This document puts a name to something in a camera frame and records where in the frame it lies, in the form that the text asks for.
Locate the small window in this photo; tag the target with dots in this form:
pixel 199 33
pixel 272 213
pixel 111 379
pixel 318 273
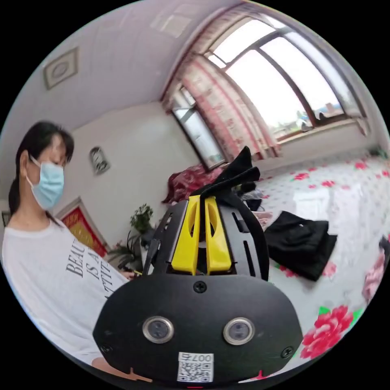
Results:
pixel 198 131

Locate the red framed picture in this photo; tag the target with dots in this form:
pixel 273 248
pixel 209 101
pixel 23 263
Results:
pixel 83 226

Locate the pile of clothes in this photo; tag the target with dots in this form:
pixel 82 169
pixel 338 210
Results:
pixel 254 196

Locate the pink patterned curtain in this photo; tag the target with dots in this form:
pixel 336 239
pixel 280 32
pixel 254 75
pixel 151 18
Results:
pixel 225 106

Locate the pink garment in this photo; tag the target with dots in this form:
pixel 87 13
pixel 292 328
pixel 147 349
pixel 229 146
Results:
pixel 374 274

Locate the black patterned long sleeve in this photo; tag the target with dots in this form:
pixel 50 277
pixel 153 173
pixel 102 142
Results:
pixel 240 172

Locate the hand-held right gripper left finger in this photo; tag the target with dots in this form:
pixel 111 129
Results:
pixel 184 243

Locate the person's right forearm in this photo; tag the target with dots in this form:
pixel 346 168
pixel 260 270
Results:
pixel 105 365

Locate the folded black garment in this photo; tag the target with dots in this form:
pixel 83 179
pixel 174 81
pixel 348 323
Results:
pixel 300 240

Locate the green potted plant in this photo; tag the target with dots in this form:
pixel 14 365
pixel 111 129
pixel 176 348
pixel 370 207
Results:
pixel 141 217

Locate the large window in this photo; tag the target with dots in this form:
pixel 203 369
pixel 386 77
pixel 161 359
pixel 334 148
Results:
pixel 268 85

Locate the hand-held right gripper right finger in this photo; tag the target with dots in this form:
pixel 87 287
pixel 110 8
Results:
pixel 217 246

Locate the bed with floral sheet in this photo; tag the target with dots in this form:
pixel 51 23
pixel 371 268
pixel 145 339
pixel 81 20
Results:
pixel 320 198

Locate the person's body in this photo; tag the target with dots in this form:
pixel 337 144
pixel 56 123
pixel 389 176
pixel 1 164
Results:
pixel 45 259

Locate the red patterned blanket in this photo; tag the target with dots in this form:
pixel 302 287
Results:
pixel 186 182

